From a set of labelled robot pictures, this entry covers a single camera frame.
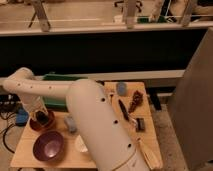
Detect light blue cup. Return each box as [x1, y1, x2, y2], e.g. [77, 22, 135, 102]
[116, 82, 127, 96]

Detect reddish brown bowl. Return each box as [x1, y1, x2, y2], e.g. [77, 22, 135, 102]
[29, 110, 55, 132]

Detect brown pine cone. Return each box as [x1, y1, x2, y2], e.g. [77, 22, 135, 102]
[128, 90, 143, 113]

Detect yellowish white scrub brush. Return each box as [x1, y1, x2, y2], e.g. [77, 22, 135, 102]
[137, 139, 161, 170]

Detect green plastic tray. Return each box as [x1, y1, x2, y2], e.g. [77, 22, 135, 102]
[43, 73, 79, 111]

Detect light blue crumpled cloth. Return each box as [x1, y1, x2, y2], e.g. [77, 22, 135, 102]
[64, 116, 77, 133]

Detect black cables on floor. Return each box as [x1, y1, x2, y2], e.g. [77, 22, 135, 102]
[0, 99, 18, 154]

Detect purple bowl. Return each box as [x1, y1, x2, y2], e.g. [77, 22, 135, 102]
[33, 131, 64, 162]

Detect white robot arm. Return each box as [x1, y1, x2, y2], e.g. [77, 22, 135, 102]
[3, 67, 149, 171]

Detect white plastic cup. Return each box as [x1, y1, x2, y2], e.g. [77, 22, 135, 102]
[75, 135, 88, 153]

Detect blue sponge beside table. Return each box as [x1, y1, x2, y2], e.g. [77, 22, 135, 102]
[15, 109, 29, 126]

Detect black eraser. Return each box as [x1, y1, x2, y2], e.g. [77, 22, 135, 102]
[36, 111, 49, 125]

